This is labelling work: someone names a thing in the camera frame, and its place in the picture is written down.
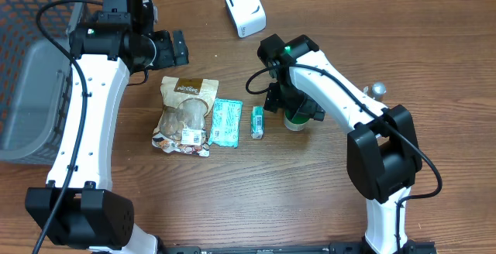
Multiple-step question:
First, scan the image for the green white can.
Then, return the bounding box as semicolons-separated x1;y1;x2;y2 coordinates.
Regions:
284;110;309;132

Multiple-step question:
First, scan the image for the teal white tissue pack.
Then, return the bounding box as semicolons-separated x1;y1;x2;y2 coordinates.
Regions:
251;105;264;139

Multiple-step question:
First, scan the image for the mint green tissue pack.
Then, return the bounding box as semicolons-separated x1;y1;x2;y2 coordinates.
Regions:
208;98;243;148

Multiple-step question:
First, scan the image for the brown white snack bag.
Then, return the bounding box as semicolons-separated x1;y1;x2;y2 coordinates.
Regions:
151;76;219;157

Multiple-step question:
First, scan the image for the yellow drink bottle grey cap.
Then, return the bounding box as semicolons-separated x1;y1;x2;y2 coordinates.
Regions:
363;82;387;101

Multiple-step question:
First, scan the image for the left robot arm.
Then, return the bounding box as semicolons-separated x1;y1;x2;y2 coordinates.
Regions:
25;0;188;253

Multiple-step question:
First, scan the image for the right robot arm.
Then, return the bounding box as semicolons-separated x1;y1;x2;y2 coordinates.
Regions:
257;34;422;253

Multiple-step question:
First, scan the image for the white barcode scanner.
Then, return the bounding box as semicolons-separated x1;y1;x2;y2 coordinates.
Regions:
225;0;267;38

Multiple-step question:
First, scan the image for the dark grey plastic basket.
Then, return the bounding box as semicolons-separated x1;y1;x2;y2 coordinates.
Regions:
1;0;88;165

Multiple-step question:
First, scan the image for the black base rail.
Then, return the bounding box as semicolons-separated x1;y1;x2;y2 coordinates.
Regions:
162;240;438;254

